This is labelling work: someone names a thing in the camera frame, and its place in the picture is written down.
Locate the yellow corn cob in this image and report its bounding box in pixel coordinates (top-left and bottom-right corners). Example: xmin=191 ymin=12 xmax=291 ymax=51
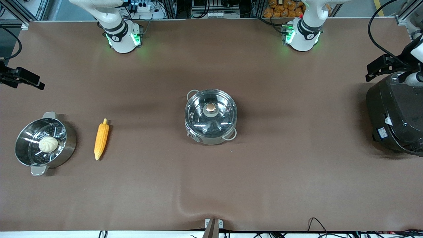
xmin=94 ymin=118 xmax=110 ymax=161

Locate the glass pot lid with knob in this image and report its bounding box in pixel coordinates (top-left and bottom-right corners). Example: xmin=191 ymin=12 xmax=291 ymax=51
xmin=185 ymin=89 xmax=238 ymax=139

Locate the steel steamer pot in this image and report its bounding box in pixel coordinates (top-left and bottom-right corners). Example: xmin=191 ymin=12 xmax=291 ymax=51
xmin=15 ymin=112 xmax=77 ymax=177

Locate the black rice cooker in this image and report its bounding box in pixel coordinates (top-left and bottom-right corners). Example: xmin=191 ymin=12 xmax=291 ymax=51
xmin=365 ymin=72 xmax=423 ymax=157

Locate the white steamed bun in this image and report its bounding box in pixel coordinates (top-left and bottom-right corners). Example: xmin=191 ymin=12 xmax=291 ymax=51
xmin=39 ymin=136 xmax=59 ymax=153

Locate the pile of orange breads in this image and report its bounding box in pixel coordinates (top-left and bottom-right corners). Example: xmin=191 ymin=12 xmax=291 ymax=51
xmin=263 ymin=0 xmax=305 ymax=19

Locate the white power strip with plugs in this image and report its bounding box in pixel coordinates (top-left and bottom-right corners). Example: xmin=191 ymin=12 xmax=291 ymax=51
xmin=130 ymin=3 xmax=151 ymax=13

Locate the brown table mat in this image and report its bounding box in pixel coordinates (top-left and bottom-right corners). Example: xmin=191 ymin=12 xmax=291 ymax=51
xmin=0 ymin=18 xmax=423 ymax=232

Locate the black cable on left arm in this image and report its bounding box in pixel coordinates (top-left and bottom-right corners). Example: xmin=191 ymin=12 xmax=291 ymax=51
xmin=367 ymin=0 xmax=399 ymax=61

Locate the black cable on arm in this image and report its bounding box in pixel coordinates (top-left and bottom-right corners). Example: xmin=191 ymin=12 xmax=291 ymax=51
xmin=367 ymin=0 xmax=399 ymax=61
xmin=0 ymin=26 xmax=22 ymax=60

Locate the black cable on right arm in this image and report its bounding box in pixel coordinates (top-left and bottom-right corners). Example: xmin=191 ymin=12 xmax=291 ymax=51
xmin=0 ymin=26 xmax=22 ymax=60

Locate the aluminium frame profile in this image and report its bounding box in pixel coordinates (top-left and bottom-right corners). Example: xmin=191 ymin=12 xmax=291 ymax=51
xmin=395 ymin=0 xmax=423 ymax=26
xmin=0 ymin=0 xmax=50 ymax=31

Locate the black looped cable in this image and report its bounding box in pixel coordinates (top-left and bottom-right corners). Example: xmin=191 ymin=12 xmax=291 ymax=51
xmin=307 ymin=217 xmax=328 ymax=234

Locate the steel pot with grey handles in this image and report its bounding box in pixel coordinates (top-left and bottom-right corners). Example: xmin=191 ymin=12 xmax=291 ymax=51
xmin=184 ymin=89 xmax=238 ymax=145

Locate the grey metal camera bracket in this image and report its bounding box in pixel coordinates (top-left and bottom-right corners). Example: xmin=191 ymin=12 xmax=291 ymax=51
xmin=202 ymin=218 xmax=224 ymax=238

